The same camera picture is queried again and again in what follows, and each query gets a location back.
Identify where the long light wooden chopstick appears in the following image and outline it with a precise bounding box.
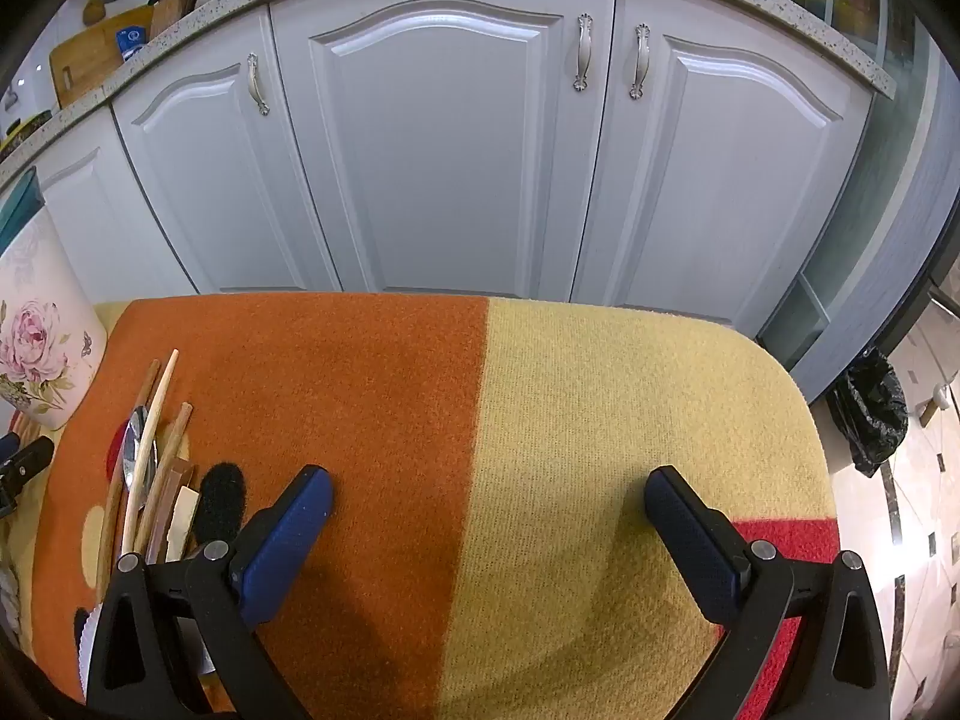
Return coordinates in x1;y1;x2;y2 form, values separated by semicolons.
121;349;180;557

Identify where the wooden knife block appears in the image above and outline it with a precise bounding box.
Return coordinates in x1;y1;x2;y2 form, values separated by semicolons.
146;0;215;43

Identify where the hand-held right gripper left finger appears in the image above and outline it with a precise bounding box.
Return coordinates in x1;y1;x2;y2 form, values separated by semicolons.
86;465;335;720

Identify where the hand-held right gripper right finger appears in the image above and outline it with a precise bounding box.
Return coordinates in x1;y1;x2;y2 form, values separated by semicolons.
643;465;893;720

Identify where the black trash bag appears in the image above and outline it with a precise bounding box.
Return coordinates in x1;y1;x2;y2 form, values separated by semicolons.
823;346;910;479

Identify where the orange and yellow printed blanket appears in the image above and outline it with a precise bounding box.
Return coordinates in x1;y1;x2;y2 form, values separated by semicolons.
15;292;842;720

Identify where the silver cabinet handle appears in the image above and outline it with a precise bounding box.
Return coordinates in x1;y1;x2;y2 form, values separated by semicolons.
573;13;596;93
246;52;271;118
628;23;653;101

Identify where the white cabinet door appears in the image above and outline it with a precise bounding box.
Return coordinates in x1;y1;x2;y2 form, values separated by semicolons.
268;0;620;302
30;101;197;305
111;4;344;295
568;0;875;332

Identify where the brown wooden chopstick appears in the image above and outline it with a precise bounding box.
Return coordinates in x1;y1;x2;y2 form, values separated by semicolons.
137;403;194;545
96;358;162;597

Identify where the dark brown wooden utensil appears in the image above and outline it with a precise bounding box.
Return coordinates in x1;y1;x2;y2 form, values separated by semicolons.
147;457;197;565

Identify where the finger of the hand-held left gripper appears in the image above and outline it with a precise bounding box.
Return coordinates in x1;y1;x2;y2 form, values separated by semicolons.
0;431;56;520

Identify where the metal spoon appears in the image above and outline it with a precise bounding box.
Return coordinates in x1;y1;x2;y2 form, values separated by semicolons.
122;405;160;500

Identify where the white floral utensil holder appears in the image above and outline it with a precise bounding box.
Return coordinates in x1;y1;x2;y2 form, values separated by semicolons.
0;166;107;430

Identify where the cream flat utensil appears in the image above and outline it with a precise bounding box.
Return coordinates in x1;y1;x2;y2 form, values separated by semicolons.
165;486;202;563

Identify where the wooden cutting board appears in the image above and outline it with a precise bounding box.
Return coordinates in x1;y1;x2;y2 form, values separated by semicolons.
49;6;156;110

